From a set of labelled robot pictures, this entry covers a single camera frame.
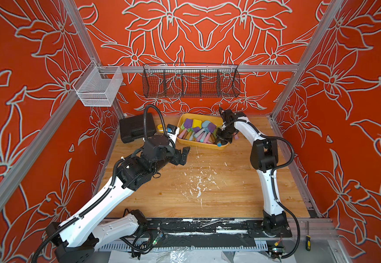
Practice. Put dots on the purple scoop shovel pink handle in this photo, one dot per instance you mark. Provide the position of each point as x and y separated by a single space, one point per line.
211 127

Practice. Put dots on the white mesh wall basket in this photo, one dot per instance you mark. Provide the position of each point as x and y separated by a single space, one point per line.
98 86

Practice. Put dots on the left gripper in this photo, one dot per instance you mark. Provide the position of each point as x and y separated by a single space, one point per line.
177 159

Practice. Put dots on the yellow handled screwdriver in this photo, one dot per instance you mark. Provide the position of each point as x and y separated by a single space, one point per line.
308 243

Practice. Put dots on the yellow shovel purple handle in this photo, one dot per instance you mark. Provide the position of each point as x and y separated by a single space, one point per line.
196 126

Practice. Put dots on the yellow tape roll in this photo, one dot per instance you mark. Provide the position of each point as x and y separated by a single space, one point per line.
161 128

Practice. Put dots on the yellow plastic storage box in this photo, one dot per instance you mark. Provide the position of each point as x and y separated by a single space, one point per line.
216 120

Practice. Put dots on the black plastic tool case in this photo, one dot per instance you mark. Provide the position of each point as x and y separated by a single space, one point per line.
132 128

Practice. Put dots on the white cable duct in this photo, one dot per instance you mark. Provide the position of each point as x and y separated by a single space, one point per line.
120 246

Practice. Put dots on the light blue shovel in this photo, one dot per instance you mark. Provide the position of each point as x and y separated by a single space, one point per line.
203 132

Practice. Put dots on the black wire wall basket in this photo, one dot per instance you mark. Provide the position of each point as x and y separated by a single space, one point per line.
190 80

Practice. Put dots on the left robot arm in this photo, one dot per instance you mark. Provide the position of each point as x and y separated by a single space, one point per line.
78 237

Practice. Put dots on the purple pointed shovel pink handle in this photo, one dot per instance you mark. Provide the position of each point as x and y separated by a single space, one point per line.
185 127

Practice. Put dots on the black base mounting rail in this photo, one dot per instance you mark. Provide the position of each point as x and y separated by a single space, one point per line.
207 226

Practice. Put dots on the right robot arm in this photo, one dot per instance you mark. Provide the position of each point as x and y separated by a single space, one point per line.
264 159

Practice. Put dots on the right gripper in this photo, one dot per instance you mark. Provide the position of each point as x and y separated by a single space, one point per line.
226 130

